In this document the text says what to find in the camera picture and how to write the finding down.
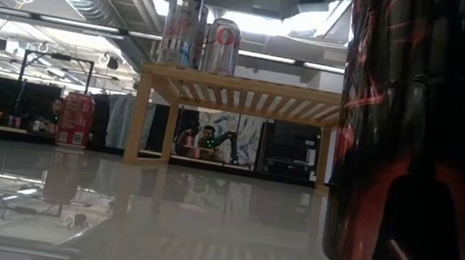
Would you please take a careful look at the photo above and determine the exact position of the grey curtain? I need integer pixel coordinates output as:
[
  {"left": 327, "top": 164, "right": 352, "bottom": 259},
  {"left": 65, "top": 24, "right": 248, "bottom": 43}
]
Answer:
[{"left": 100, "top": 90, "right": 159, "bottom": 154}]

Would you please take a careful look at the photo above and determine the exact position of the marble print panel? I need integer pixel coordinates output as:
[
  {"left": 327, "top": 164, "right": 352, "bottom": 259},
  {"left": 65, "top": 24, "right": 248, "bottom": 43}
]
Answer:
[{"left": 191, "top": 107, "right": 265, "bottom": 169}]

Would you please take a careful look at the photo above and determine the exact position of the black background rig frame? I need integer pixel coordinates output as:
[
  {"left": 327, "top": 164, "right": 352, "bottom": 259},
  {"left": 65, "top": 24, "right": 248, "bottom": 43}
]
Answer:
[{"left": 15, "top": 47, "right": 97, "bottom": 100}]

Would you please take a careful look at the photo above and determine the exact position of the black cabinet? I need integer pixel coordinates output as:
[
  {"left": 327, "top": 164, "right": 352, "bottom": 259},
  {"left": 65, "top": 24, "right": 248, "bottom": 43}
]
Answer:
[{"left": 256, "top": 118, "right": 326, "bottom": 182}]

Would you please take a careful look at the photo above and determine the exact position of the red Star Wars Coca-Cola can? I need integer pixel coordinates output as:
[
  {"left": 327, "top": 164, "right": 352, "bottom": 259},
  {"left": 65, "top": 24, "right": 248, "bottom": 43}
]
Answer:
[{"left": 316, "top": 0, "right": 465, "bottom": 260}]

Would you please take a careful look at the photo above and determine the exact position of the black metal table frame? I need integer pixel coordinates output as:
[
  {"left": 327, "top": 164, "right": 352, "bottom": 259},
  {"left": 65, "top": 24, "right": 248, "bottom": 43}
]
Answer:
[{"left": 0, "top": 126, "right": 332, "bottom": 191}]

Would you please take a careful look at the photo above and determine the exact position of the silver Diet Coke can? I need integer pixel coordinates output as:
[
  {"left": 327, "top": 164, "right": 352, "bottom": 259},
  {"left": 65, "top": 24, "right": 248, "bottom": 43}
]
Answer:
[{"left": 200, "top": 15, "right": 244, "bottom": 77}]

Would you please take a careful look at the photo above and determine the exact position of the wooden slatted shelf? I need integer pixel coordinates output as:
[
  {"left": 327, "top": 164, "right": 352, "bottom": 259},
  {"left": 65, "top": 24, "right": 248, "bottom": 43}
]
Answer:
[{"left": 121, "top": 60, "right": 344, "bottom": 192}]

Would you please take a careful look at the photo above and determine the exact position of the person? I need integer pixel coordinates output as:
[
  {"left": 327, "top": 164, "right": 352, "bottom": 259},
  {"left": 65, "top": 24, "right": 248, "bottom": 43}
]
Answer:
[
  {"left": 172, "top": 117, "right": 201, "bottom": 158},
  {"left": 196, "top": 123, "right": 220, "bottom": 162},
  {"left": 42, "top": 95, "right": 66, "bottom": 134}
]

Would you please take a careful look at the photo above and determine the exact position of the tall white Celsius can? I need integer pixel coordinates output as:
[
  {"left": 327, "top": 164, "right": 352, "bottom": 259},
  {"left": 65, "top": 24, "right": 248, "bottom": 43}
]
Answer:
[{"left": 158, "top": 0, "right": 205, "bottom": 70}]

